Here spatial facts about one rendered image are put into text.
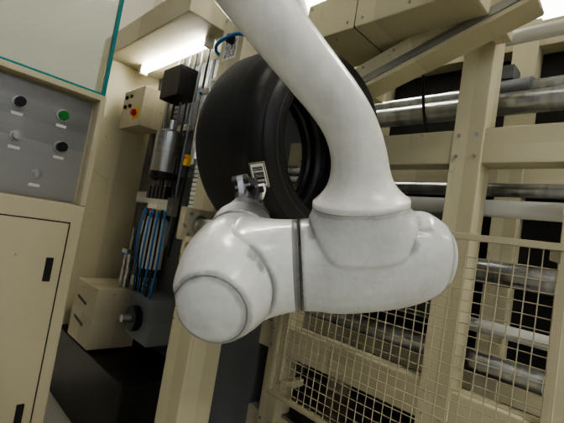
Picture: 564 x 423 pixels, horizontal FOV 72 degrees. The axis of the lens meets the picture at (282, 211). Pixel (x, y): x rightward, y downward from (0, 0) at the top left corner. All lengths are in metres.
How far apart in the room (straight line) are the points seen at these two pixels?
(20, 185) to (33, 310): 0.38
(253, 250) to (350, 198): 0.11
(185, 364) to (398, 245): 1.04
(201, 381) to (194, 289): 1.04
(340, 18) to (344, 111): 1.14
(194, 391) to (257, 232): 1.04
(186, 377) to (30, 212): 0.69
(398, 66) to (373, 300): 1.13
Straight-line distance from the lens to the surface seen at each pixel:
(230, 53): 1.42
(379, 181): 0.39
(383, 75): 1.46
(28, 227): 1.37
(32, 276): 1.39
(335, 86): 0.38
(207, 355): 1.36
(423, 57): 1.42
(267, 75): 0.95
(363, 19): 1.44
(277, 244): 0.38
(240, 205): 0.51
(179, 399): 1.37
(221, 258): 0.36
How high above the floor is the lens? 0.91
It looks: 4 degrees up
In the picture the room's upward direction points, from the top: 9 degrees clockwise
